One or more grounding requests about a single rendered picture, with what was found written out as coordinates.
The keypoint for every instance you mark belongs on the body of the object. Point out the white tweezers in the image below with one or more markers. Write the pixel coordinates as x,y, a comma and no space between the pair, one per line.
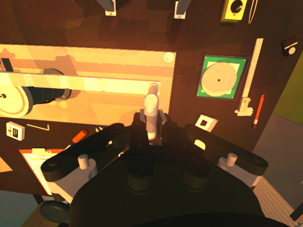
254,1

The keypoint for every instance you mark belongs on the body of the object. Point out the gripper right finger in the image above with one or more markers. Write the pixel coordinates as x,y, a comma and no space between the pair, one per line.
227,150

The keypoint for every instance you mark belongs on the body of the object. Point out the white round button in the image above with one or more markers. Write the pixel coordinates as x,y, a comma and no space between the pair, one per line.
168,57

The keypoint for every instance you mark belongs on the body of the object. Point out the dark round stool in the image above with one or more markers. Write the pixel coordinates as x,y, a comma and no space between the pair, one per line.
53,211

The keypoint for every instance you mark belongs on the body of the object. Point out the black knob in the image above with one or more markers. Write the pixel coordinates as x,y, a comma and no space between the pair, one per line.
236,6

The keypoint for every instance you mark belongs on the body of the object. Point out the dark box with white knob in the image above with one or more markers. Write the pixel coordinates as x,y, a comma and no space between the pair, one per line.
290,47

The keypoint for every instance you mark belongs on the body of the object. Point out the white square plate with hole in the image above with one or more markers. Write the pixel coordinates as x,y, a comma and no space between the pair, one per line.
210,121

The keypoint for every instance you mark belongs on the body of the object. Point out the tan machine base plate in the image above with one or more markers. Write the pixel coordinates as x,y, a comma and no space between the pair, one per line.
113,60

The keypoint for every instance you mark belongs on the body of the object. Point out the tan paper sheet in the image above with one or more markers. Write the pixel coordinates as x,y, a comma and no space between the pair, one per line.
4,165

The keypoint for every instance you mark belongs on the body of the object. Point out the green tray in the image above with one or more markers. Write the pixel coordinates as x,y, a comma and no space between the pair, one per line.
201,89

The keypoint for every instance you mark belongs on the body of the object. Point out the orange pen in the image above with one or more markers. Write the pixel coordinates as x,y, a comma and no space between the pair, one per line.
258,110

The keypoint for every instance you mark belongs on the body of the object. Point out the orange clipboard with paper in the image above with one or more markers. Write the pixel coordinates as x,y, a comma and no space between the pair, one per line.
35,164

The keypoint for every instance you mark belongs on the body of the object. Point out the white cylinder lever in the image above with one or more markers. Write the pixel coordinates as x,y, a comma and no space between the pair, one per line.
151,108

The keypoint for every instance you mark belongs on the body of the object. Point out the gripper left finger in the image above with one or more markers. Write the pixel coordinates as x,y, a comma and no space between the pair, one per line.
94,138

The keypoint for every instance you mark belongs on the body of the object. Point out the cream beam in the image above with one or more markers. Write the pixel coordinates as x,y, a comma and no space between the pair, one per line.
94,84

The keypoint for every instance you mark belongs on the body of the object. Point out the cream hex key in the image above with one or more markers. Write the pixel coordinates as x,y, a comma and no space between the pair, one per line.
37,127

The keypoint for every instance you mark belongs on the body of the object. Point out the yellow control box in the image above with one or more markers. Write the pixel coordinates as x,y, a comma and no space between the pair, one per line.
229,11

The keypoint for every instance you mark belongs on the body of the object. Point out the white timer box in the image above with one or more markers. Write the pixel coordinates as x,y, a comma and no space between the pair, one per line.
15,130

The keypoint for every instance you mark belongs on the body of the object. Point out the cream round disc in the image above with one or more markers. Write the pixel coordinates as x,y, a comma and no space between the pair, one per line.
219,79

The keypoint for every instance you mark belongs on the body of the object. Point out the white caliper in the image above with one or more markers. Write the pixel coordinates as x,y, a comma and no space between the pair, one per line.
254,65

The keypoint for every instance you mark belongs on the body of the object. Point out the black motor cylinder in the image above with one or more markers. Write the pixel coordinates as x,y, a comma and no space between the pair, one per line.
47,95

